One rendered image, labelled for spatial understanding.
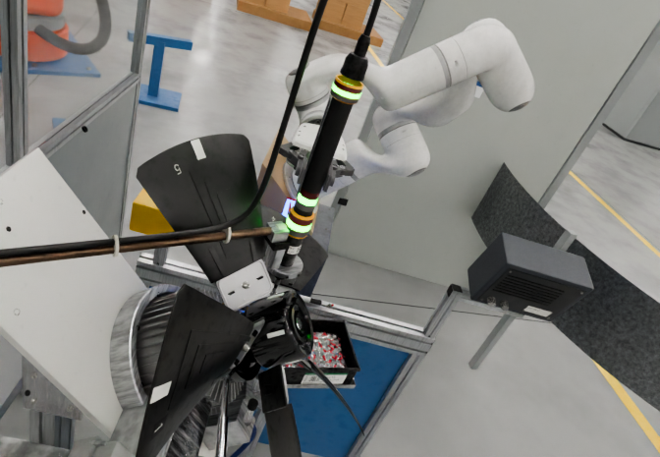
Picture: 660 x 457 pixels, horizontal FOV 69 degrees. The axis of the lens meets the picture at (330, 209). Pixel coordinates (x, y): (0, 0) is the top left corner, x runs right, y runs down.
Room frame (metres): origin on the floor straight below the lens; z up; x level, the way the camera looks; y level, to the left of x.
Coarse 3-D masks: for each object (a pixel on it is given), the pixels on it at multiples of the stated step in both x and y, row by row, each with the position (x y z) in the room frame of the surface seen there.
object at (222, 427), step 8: (224, 384) 0.52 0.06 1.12; (224, 392) 0.51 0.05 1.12; (224, 400) 0.49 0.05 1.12; (224, 408) 0.48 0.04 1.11; (224, 416) 0.47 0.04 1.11; (224, 424) 0.46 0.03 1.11; (224, 432) 0.45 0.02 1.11; (216, 440) 0.44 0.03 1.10; (224, 440) 0.44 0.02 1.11; (216, 448) 0.42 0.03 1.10; (224, 448) 0.43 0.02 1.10; (216, 456) 0.41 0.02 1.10; (224, 456) 0.42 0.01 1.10
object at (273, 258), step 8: (272, 224) 0.67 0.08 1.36; (272, 232) 0.65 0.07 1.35; (280, 232) 0.66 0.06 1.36; (288, 232) 0.67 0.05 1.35; (272, 240) 0.65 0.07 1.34; (280, 240) 0.66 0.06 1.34; (272, 248) 0.65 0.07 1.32; (280, 248) 0.66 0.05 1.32; (272, 256) 0.66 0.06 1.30; (280, 256) 0.67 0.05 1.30; (272, 264) 0.66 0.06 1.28; (296, 264) 0.70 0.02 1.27; (272, 272) 0.66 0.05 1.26; (280, 272) 0.66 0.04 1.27; (288, 272) 0.67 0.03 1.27; (296, 272) 0.68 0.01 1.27
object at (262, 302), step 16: (256, 304) 0.61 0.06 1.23; (272, 304) 0.60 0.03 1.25; (288, 304) 0.60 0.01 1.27; (304, 304) 0.66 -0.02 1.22; (272, 320) 0.57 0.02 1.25; (288, 320) 0.57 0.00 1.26; (304, 320) 0.64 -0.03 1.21; (256, 336) 0.55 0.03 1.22; (288, 336) 0.56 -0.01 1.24; (304, 336) 0.61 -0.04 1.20; (256, 352) 0.54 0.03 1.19; (272, 352) 0.55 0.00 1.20; (288, 352) 0.55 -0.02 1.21; (304, 352) 0.57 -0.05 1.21; (240, 368) 0.54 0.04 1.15; (256, 368) 0.58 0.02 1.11
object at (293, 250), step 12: (360, 36) 0.69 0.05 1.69; (360, 48) 0.69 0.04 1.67; (348, 60) 0.68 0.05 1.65; (360, 60) 0.68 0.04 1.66; (348, 72) 0.68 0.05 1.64; (360, 72) 0.68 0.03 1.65; (288, 240) 0.68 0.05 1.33; (300, 240) 0.68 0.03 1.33; (288, 252) 0.68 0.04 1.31; (288, 264) 0.68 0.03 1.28; (276, 276) 0.68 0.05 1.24
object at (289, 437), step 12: (288, 408) 0.49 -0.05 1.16; (276, 420) 0.50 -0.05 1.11; (288, 420) 0.48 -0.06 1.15; (276, 432) 0.49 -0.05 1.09; (288, 432) 0.47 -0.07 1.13; (276, 444) 0.48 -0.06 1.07; (288, 444) 0.46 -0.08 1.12; (276, 456) 0.47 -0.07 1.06; (288, 456) 0.45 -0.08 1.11; (300, 456) 0.42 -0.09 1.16
